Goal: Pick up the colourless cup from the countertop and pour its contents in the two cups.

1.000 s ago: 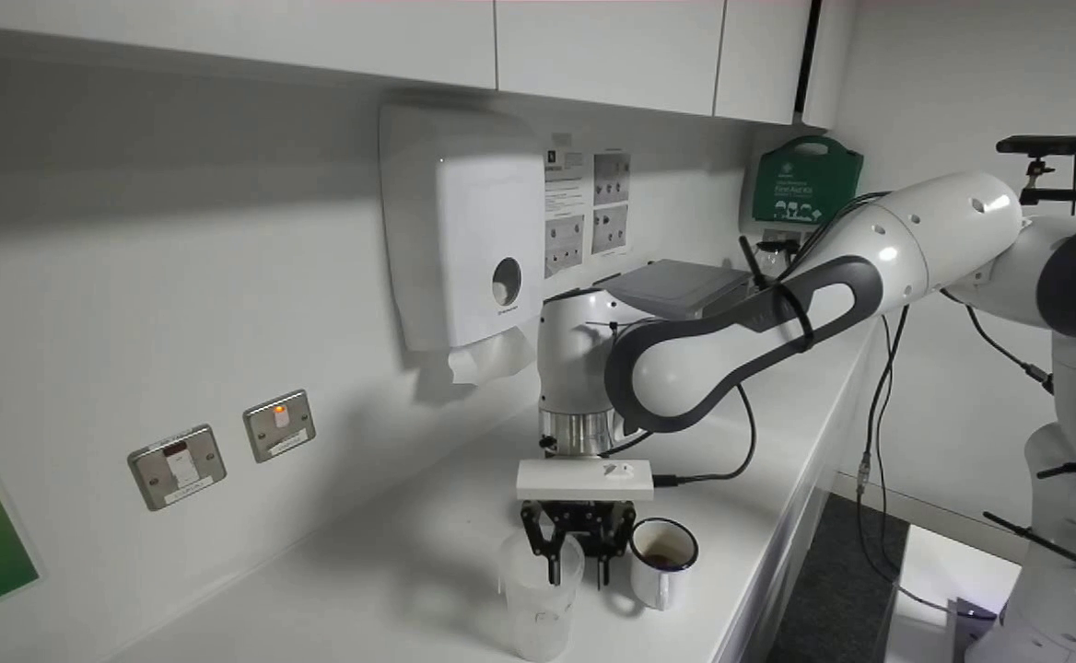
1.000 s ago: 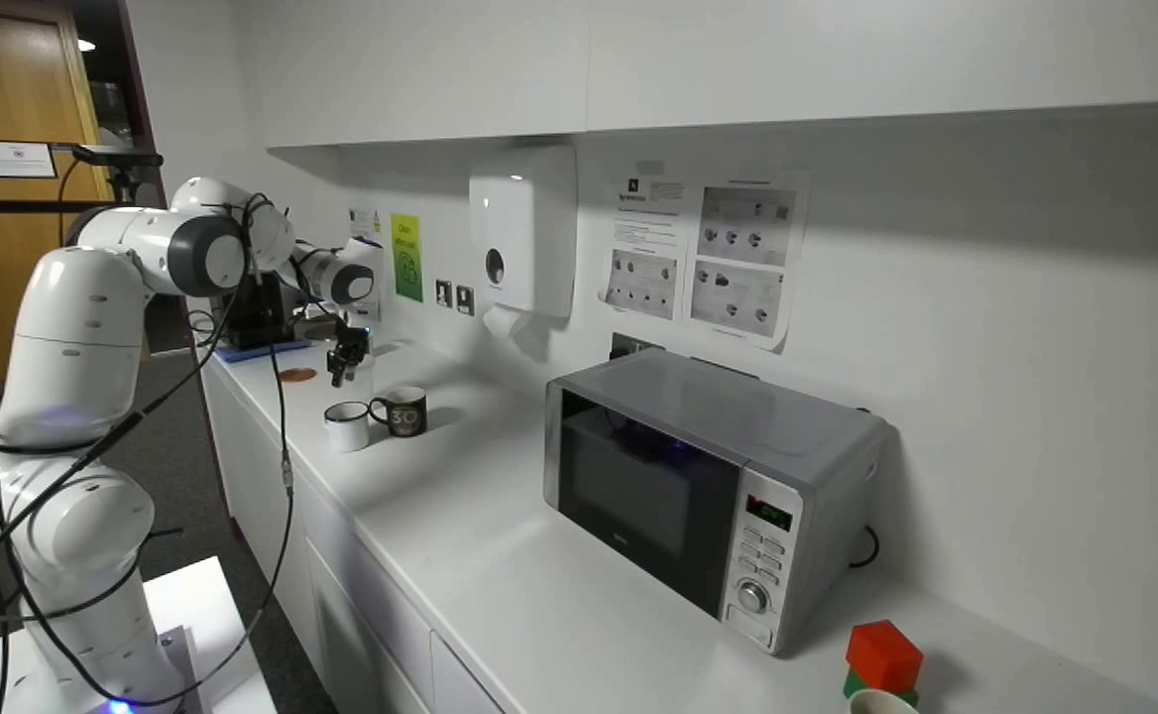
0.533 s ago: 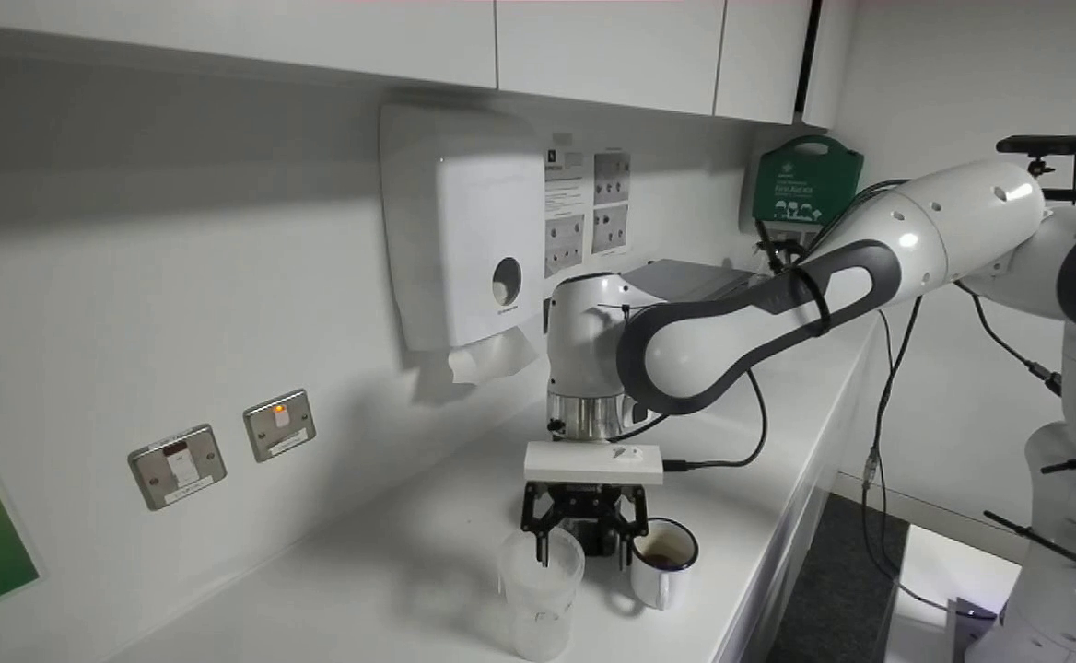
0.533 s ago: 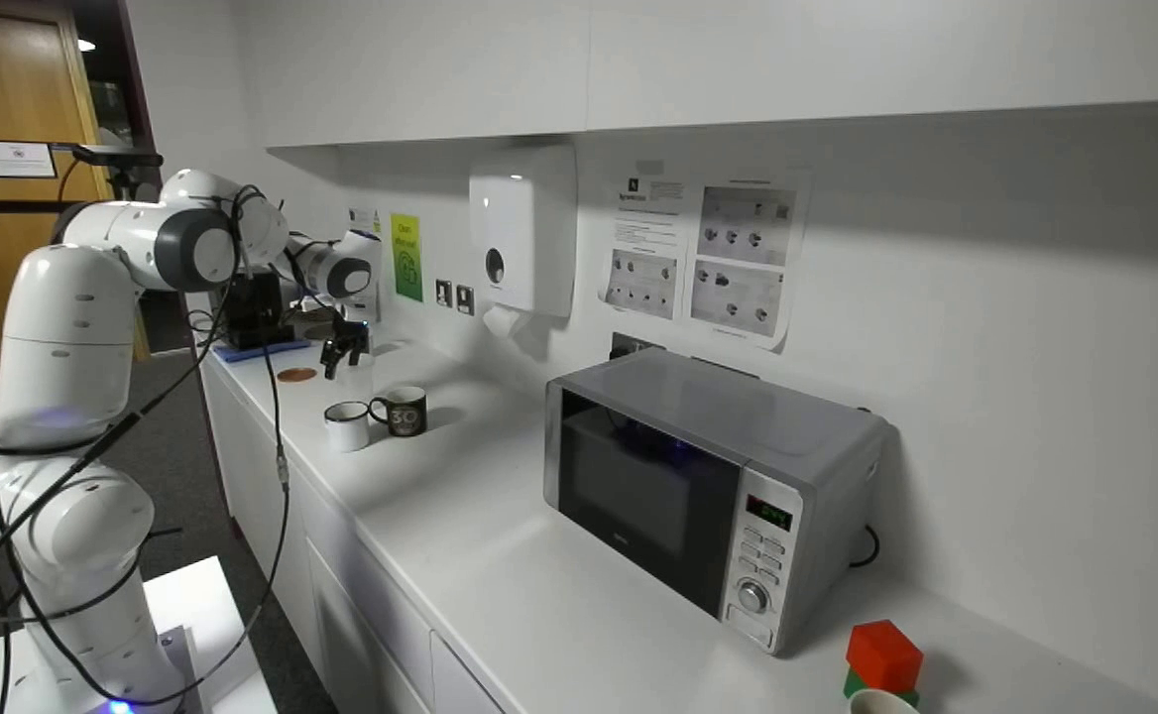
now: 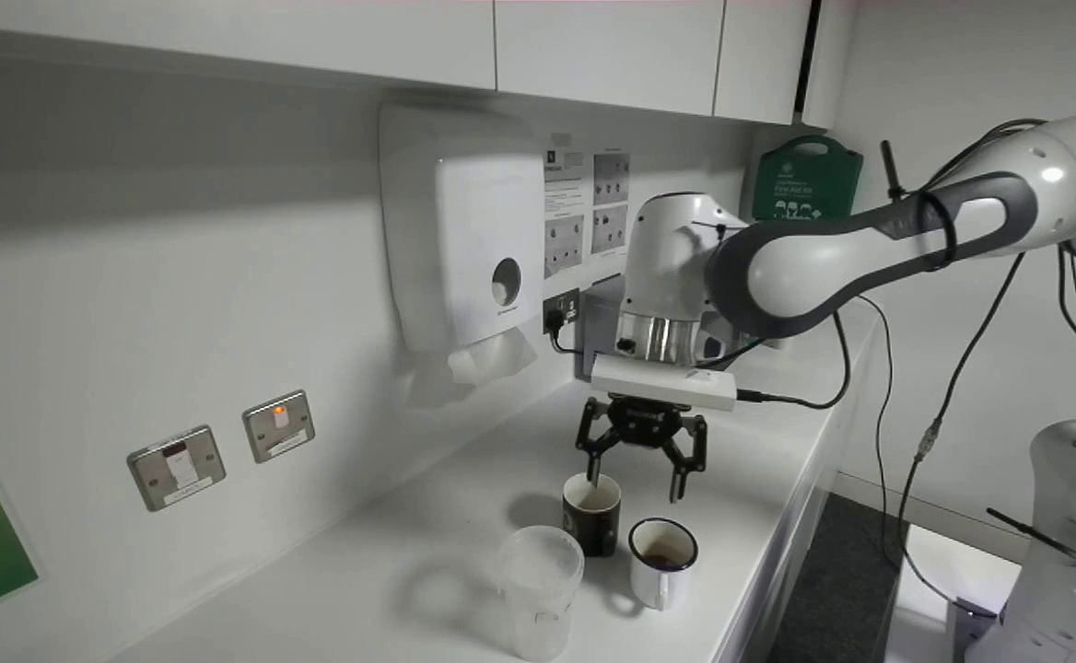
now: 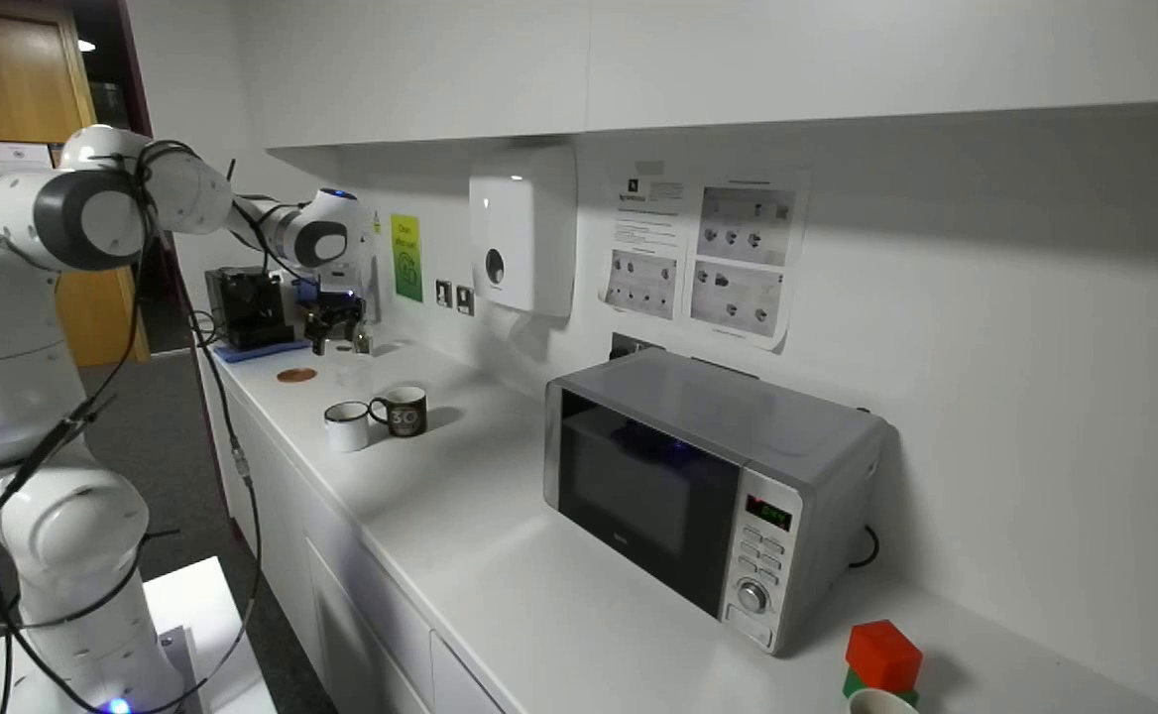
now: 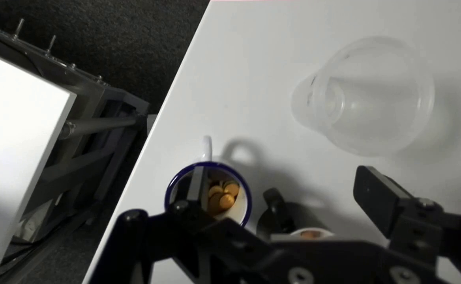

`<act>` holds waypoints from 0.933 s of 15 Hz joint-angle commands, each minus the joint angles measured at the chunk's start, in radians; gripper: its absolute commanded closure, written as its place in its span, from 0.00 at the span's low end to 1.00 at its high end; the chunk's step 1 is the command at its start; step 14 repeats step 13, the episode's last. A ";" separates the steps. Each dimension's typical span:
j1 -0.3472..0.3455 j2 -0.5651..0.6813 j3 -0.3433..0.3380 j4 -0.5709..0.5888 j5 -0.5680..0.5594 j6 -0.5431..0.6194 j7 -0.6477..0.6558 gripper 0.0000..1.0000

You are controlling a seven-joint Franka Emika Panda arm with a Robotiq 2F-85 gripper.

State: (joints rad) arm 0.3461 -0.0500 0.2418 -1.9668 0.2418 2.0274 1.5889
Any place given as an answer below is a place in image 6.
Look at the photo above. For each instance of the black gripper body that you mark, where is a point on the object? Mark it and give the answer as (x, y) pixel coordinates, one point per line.
(335, 309)

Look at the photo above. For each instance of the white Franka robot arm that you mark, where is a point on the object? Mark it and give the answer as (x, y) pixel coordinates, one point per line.
(9, 341)

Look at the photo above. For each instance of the white robot base table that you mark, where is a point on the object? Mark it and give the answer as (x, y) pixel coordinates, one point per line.
(228, 649)

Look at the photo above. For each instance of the small white cup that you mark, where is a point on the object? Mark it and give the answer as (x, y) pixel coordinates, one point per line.
(879, 702)

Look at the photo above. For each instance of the grey tall container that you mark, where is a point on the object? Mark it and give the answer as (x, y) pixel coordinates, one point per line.
(372, 309)

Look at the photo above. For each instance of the blue mat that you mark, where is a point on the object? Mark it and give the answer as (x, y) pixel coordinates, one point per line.
(260, 354)

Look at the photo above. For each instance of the black coffee machine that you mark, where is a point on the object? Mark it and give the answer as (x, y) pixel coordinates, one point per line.
(249, 305)

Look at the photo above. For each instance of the white enamel mug dark rim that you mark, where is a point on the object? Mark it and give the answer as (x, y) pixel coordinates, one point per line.
(348, 423)

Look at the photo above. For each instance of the black mug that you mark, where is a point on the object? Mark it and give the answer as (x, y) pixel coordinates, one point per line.
(401, 410)

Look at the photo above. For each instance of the white paper towel dispenser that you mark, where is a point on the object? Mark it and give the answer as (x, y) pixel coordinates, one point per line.
(522, 242)

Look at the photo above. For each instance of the white lower cabinet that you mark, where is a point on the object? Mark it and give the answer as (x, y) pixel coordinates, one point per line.
(277, 527)

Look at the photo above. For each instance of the white cabinet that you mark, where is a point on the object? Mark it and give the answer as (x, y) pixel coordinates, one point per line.
(740, 51)
(277, 527)

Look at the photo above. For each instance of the white sheet with logo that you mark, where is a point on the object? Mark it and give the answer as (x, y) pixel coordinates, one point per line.
(650, 239)

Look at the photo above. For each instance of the white door sign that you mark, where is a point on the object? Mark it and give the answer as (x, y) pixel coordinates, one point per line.
(19, 156)

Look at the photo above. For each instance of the silver microwave oven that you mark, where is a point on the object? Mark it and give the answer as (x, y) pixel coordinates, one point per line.
(686, 488)

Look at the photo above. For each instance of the white sheet with photos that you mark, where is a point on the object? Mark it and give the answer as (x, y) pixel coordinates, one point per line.
(742, 264)

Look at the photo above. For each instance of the wooden door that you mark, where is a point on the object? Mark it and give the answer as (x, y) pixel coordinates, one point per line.
(9, 79)

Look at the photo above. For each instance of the white upper cabinet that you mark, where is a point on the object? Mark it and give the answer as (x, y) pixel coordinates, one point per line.
(740, 51)

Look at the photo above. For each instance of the green block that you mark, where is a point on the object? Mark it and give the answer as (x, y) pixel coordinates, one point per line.
(855, 682)

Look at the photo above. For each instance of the red block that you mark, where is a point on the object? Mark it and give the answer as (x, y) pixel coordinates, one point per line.
(888, 650)

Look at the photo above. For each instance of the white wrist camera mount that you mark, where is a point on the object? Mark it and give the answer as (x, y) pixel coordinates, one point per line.
(342, 280)

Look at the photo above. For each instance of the green wall poster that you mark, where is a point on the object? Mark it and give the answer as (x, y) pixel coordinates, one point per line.
(405, 260)

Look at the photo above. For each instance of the silver wall switch socket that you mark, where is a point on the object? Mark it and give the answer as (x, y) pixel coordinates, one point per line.
(465, 298)

